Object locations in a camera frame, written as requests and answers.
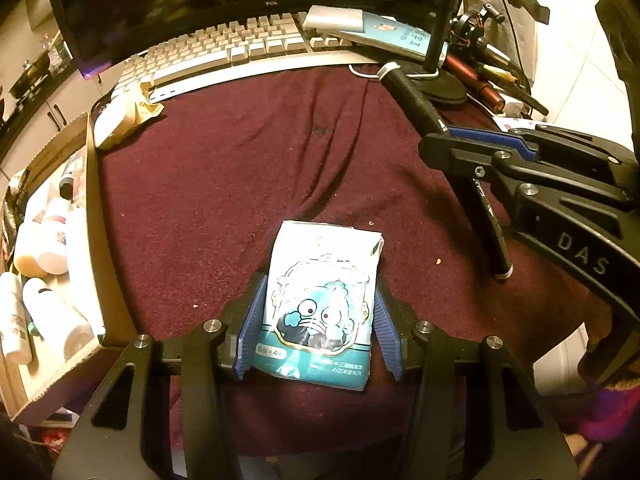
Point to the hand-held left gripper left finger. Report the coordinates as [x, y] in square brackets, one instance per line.
[252, 320]

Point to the white bottle with grey text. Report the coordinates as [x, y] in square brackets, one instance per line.
[14, 320]

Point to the white keyboard wrist rest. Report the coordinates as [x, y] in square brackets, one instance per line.
[260, 66]

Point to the black pan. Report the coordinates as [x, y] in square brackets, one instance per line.
[30, 77]

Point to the pens beside stand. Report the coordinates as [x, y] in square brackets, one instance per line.
[540, 106]

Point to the white bottle with red label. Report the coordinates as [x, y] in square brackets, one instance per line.
[54, 245]

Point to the white cabinet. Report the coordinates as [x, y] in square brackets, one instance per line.
[65, 100]

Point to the white tube with red print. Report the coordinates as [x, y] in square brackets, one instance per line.
[520, 124]

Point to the cardboard box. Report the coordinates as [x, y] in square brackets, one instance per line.
[95, 240]

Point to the white roll-on bottle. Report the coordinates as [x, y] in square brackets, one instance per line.
[60, 315]

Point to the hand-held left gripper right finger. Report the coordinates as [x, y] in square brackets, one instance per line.
[387, 330]

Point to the blue book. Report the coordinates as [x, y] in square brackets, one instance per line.
[395, 30]

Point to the white keyboard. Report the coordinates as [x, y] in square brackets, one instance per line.
[225, 40]

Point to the cream wrapped packet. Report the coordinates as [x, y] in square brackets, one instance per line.
[120, 120]

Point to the black pen with white tip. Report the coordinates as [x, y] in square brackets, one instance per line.
[495, 240]

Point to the black desk stand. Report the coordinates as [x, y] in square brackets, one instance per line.
[440, 92]

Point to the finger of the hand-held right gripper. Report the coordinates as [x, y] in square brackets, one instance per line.
[450, 152]
[480, 135]

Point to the teal cartoon tissue pack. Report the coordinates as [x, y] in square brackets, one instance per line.
[320, 300]

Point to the grey and white box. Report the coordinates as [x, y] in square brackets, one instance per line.
[332, 19]

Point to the maroon cloth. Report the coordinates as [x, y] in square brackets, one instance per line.
[225, 185]

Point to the yellow pen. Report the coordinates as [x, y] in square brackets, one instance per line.
[500, 74]

